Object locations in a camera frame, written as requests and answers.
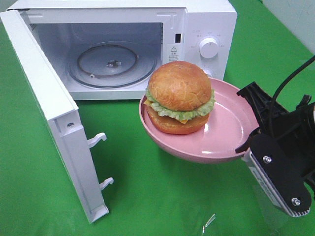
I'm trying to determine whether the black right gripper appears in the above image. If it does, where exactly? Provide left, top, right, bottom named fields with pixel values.
left=235, top=82, right=315, bottom=217

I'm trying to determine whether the white microwave oven body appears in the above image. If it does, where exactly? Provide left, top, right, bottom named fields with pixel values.
left=5, top=0, right=237, bottom=100

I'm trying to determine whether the white dial knob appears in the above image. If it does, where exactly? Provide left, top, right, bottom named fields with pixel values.
left=199, top=37, right=219, bottom=59
left=203, top=69, right=213, bottom=78

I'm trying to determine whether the clear plastic film scrap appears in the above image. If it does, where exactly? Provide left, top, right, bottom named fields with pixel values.
left=197, top=213, right=217, bottom=236

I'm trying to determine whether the lower white dial knob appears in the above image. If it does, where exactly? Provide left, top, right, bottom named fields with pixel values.
left=203, top=69, right=213, bottom=78

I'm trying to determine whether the burger with lettuce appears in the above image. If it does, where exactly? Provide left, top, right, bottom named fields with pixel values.
left=144, top=61, right=215, bottom=135

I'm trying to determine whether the pink plate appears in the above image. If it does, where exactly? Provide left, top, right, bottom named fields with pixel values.
left=139, top=78, right=258, bottom=164

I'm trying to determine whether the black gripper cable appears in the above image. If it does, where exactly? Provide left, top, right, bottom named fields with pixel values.
left=268, top=55, right=315, bottom=138

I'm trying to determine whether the white microwave door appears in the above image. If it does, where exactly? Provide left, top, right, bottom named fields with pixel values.
left=0, top=10, right=114, bottom=223

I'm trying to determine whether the upper white dial knob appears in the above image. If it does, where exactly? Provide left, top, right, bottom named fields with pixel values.
left=199, top=37, right=219, bottom=59

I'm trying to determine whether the glass microwave turntable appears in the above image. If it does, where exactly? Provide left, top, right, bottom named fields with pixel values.
left=68, top=41, right=160, bottom=89

